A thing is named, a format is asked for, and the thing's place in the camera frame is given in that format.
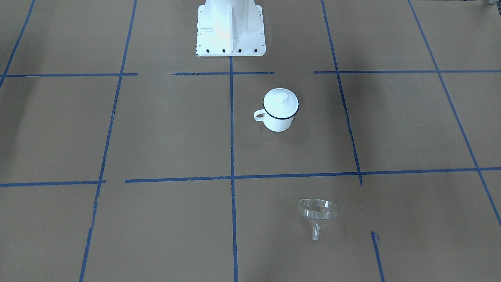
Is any white enamel cup lid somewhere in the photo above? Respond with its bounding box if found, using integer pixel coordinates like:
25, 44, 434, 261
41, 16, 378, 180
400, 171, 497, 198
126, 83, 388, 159
263, 88, 299, 120

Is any white enamel cup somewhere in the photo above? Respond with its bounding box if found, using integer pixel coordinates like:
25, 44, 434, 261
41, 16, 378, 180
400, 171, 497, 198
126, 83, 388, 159
253, 109, 294, 132

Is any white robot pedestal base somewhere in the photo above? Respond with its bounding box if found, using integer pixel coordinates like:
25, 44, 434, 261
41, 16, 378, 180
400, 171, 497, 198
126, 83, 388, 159
196, 0, 267, 57

